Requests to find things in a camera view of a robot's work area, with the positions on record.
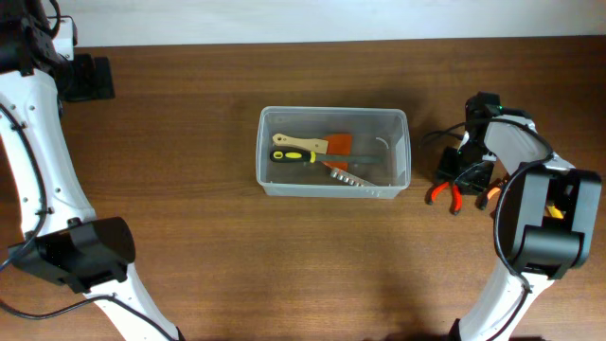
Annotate small red handled cutters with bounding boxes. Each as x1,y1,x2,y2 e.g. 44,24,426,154
424,179,465,217

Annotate orange black needle nose pliers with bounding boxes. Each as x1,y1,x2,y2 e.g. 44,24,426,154
476,176,508,210

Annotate orange scraper wooden handle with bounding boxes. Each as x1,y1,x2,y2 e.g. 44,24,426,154
272,134,353,155

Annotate metal file yellow black handle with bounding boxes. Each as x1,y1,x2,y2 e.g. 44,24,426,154
270,150,383,164

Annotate socket set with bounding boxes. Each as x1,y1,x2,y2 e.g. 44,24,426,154
330,167,375,187

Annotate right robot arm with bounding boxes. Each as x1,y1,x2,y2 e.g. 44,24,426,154
426,92,602,340

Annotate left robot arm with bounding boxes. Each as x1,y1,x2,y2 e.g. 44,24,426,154
1,0,182,340

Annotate clear plastic container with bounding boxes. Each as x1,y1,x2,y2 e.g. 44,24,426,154
256,106,412,199

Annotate screwdriver set clear case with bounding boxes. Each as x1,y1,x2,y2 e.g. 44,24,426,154
545,202,564,220

